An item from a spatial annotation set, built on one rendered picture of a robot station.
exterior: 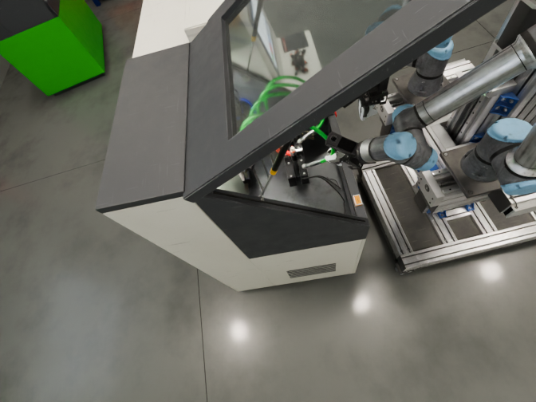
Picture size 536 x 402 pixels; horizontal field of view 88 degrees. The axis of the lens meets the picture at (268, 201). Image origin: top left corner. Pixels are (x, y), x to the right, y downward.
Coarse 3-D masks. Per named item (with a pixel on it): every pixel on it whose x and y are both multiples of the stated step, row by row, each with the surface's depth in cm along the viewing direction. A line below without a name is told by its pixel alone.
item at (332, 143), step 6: (330, 132) 93; (330, 138) 93; (336, 138) 92; (342, 138) 92; (330, 144) 93; (336, 144) 92; (342, 144) 92; (348, 144) 92; (354, 144) 92; (342, 150) 92; (348, 150) 92; (354, 150) 91; (354, 156) 92
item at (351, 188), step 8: (328, 120) 150; (336, 120) 148; (328, 128) 159; (336, 128) 146; (336, 152) 147; (344, 168) 134; (344, 176) 136; (352, 176) 132; (344, 184) 141; (352, 184) 130; (352, 192) 128; (352, 200) 126; (352, 208) 132; (360, 208) 124; (360, 216) 122
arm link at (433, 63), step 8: (440, 48) 115; (448, 48) 115; (424, 56) 119; (432, 56) 117; (440, 56) 116; (448, 56) 117; (416, 64) 123; (424, 64) 122; (432, 64) 120; (440, 64) 119; (424, 72) 125; (432, 72) 123; (440, 72) 123
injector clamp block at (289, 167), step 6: (294, 138) 145; (300, 138) 144; (300, 144) 142; (288, 150) 142; (288, 162) 139; (300, 162) 137; (288, 168) 137; (300, 168) 136; (306, 168) 135; (288, 174) 136; (294, 174) 135; (300, 174) 134; (306, 174) 134; (288, 180) 136; (294, 180) 137; (306, 180) 138
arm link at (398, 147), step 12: (396, 132) 78; (408, 132) 76; (372, 144) 83; (384, 144) 78; (396, 144) 75; (408, 144) 76; (372, 156) 84; (384, 156) 80; (396, 156) 77; (408, 156) 76
